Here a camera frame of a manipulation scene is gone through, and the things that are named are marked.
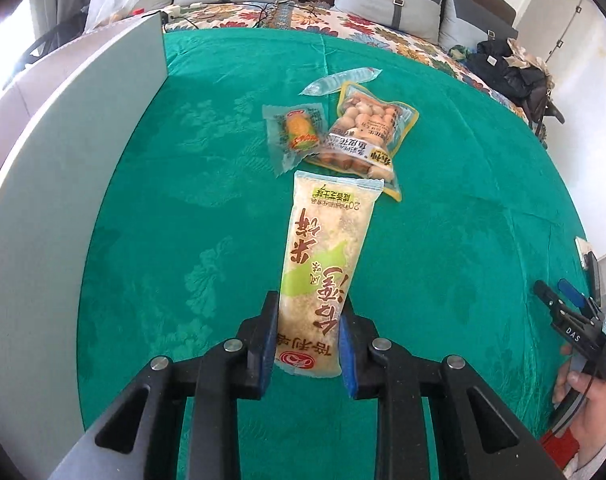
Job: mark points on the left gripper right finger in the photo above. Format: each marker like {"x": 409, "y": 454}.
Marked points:
{"x": 436, "y": 419}

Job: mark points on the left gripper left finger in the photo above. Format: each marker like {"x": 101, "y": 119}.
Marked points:
{"x": 138, "y": 435}

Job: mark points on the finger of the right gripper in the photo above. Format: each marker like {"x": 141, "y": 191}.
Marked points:
{"x": 548, "y": 297}
{"x": 573, "y": 294}

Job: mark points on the rice cracker pack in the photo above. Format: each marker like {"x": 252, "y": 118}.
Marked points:
{"x": 328, "y": 225}

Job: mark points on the right hand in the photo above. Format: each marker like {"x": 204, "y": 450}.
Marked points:
{"x": 589, "y": 427}

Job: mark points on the black phone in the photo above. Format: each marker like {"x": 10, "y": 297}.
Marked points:
{"x": 594, "y": 281}

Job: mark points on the orange red sleeve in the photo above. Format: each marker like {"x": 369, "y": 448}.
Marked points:
{"x": 563, "y": 451}

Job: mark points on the green embossed bed cover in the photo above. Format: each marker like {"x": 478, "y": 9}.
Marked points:
{"x": 196, "y": 227}

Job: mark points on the black clothes pile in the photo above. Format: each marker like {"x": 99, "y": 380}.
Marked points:
{"x": 522, "y": 78}

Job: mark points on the grey pillow far right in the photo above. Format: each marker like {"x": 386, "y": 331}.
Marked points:
{"x": 466, "y": 23}

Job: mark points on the clear empty wrapper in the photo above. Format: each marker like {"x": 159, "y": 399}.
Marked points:
{"x": 333, "y": 83}

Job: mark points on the clear pack orange snack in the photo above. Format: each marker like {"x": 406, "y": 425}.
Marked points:
{"x": 293, "y": 133}

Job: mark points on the grey cardboard box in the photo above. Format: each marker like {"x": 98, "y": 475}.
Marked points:
{"x": 52, "y": 184}

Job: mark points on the floral bed sheet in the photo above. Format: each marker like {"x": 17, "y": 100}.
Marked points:
{"x": 319, "y": 18}

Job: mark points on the white plastic bag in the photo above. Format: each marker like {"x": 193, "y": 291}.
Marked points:
{"x": 105, "y": 12}

